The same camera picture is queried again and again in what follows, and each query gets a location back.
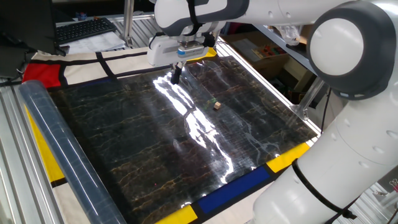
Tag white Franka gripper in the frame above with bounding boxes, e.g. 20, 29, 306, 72
146, 34, 213, 85

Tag black marble pattern mat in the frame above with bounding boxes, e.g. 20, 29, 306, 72
48, 55, 318, 224

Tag white paper sheets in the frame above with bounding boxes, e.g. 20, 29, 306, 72
60, 30, 127, 55

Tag Mondrian pattern cloth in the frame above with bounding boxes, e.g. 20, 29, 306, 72
22, 46, 312, 224

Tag colourful toy set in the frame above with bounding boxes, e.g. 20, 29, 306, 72
251, 43, 280, 60

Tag black computer keyboard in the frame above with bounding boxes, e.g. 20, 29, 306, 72
55, 17, 118, 45

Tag clear plastic bag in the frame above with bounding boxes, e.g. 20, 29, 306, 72
273, 24, 302, 47

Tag rolled clear plastic film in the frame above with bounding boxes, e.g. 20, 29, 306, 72
17, 80, 127, 224

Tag black monitor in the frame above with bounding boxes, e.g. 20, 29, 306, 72
0, 0, 68, 57

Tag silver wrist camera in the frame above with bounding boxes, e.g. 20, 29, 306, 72
176, 42, 208, 59

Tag black camera cable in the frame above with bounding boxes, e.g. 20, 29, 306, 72
148, 30, 167, 50

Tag aluminium frame post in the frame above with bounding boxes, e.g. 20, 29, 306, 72
122, 0, 136, 48

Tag grey shelf rail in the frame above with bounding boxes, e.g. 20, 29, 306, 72
253, 23, 320, 77

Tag clear acrylic bracket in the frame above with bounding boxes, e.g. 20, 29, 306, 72
290, 76, 326, 121

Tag black arm cable harness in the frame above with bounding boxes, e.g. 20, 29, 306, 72
186, 0, 358, 222

